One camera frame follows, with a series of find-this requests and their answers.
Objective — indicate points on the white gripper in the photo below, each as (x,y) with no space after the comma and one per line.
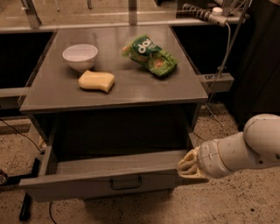
(209,158)

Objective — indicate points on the grey top drawer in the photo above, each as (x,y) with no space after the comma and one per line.
(105,176)

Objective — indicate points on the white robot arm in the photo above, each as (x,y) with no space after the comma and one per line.
(256,147)

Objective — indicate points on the grey drawer cabinet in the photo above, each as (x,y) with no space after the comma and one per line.
(55,87)

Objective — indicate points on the green chip bag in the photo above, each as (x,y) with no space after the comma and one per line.
(145,52)

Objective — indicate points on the yellow sponge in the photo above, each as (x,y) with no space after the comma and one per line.
(96,81)

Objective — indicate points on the white power strip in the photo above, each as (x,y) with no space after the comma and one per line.
(213,16)

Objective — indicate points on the white bowl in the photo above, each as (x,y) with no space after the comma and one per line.
(80,57)

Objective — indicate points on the black floor stand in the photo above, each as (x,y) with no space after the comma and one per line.
(6,180)

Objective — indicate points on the metal frame rail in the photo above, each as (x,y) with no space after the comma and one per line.
(52,15)

